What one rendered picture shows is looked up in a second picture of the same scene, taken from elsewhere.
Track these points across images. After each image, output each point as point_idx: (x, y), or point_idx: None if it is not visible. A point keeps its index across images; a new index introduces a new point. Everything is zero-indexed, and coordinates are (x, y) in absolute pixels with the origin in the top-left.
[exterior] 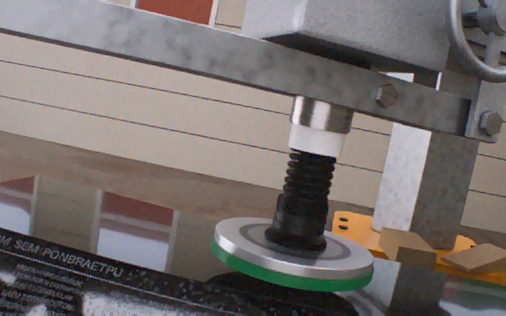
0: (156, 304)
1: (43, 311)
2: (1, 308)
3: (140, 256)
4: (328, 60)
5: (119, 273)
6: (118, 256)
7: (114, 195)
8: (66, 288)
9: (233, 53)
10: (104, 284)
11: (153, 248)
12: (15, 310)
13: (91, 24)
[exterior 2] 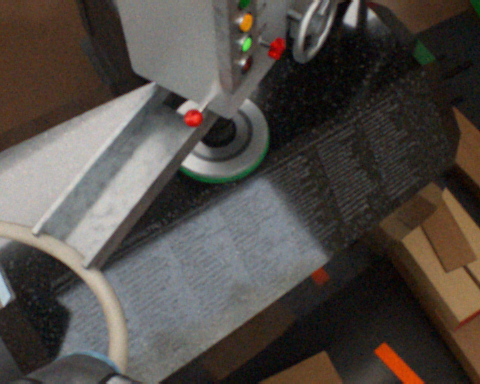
0: (188, 221)
1: (146, 270)
2: (127, 287)
3: (152, 203)
4: None
5: (159, 224)
6: (147, 216)
7: (31, 142)
8: (144, 252)
9: (194, 138)
10: (158, 235)
11: None
12: (134, 281)
13: (144, 203)
